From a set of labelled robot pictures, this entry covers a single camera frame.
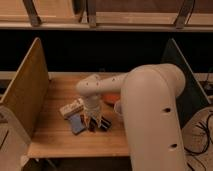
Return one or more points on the black striped box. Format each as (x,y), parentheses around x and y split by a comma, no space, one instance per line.
(105,124)

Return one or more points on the white paper cup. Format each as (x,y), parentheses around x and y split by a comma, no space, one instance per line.
(118,108)

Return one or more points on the right dark divider panel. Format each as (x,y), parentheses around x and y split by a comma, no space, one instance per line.
(193,98)

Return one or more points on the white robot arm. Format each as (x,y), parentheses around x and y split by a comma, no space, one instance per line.
(148,105)

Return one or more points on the left wooden divider panel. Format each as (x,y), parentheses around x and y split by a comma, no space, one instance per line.
(23,99)

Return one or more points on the blue sponge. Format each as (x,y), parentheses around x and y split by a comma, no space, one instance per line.
(76,124)

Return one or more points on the orange plate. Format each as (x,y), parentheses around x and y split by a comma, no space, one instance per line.
(110,98)

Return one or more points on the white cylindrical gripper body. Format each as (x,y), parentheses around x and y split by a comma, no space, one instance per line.
(92,107)

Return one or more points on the white snack packet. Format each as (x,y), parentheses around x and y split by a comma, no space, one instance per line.
(72,108)

